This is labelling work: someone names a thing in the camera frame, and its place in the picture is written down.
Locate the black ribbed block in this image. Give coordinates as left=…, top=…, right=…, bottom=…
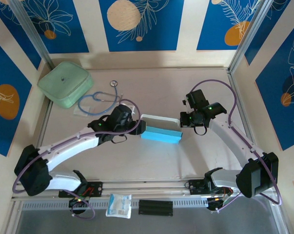
left=138, top=199, right=174, bottom=217

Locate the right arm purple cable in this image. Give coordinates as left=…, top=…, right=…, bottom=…
left=185, top=79, right=283, bottom=213

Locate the grey slotted cable duct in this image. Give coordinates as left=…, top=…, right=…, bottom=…
left=22, top=198, right=210, bottom=211

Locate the aluminium frame post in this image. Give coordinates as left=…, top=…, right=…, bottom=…
left=7, top=0, right=55, bottom=71
left=228, top=0, right=276, bottom=74

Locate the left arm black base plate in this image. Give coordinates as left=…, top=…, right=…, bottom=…
left=58, top=181, right=103, bottom=198

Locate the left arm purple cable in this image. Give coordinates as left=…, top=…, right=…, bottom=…
left=12, top=98, right=140, bottom=219

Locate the blue and white paper box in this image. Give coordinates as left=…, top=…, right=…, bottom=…
left=139, top=114, right=183, bottom=145

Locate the left black controller board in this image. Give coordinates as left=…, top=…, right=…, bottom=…
left=68, top=196, right=89, bottom=215

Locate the long aluminium mounting rail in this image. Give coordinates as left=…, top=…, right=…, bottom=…
left=11, top=179, right=279, bottom=201

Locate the white gauze packet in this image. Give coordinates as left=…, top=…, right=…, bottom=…
left=105, top=194, right=133, bottom=219

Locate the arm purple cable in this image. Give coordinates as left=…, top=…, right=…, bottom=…
left=185, top=79, right=283, bottom=213
left=12, top=98, right=140, bottom=219

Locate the black controller board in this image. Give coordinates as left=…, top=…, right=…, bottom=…
left=68, top=196, right=89, bottom=215
left=206, top=196, right=233, bottom=214

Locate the right black controller board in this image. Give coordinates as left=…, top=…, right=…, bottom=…
left=206, top=196, right=233, bottom=214

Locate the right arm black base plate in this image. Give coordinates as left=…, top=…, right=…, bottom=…
left=188, top=179, right=233, bottom=195

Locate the aluminium table side rail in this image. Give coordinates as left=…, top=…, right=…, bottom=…
left=27, top=101, right=54, bottom=182
left=227, top=68, right=266, bottom=177

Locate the blue stethoscope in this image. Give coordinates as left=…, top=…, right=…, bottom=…
left=78, top=80, right=125, bottom=115

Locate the mint green zipper pouch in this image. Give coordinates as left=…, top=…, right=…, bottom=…
left=37, top=60, right=94, bottom=109

